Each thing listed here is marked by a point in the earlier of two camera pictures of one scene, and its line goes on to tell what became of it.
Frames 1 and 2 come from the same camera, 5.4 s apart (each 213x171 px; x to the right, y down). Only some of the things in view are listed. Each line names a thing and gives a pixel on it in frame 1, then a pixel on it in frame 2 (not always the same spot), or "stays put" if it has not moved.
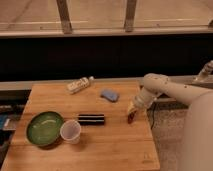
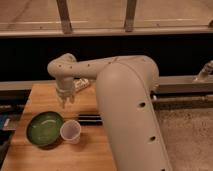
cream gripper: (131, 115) → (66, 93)
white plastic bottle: (79, 85) stays put
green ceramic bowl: (44, 129) stays put
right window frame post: (130, 16) stays put
